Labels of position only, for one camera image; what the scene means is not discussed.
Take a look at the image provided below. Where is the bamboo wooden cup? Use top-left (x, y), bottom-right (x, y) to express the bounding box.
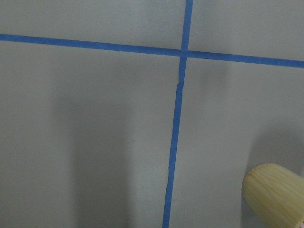
top-left (242, 163), bottom-right (304, 228)

